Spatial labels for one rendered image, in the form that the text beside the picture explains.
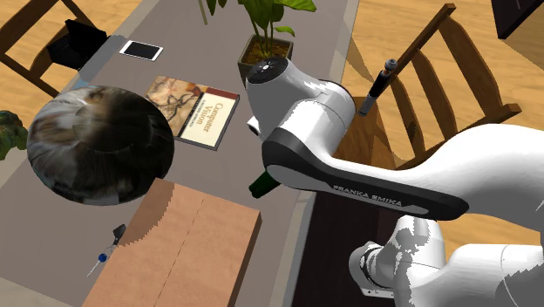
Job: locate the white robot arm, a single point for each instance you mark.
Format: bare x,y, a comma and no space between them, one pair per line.
306,106

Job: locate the dark green bottle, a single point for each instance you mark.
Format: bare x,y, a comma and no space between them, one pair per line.
261,187

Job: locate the cream book with red band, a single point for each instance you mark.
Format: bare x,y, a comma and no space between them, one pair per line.
204,121

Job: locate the green plant in brown pot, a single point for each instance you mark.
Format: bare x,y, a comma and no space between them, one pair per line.
265,51

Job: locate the dark robot stand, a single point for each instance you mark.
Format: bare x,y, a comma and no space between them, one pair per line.
331,246

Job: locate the black and grey pen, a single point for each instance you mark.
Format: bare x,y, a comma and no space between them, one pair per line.
376,87

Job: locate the grey table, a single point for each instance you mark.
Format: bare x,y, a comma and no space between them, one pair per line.
191,47

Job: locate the brown cardboard box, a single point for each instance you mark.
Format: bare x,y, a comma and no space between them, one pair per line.
182,255

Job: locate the white phone with black screen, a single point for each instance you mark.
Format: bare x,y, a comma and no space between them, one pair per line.
141,50

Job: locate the large marbled brown bowl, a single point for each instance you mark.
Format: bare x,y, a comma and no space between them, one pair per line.
97,144

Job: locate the keys with blue tag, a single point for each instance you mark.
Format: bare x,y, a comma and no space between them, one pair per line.
114,242

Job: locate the wooden chair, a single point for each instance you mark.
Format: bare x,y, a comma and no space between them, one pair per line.
463,59
12,30

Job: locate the black bag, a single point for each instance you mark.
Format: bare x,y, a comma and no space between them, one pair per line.
76,44

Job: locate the green leafy plant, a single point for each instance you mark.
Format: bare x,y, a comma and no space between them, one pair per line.
10,134

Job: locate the dark wooden furniture piece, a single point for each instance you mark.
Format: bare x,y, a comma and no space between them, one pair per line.
516,15

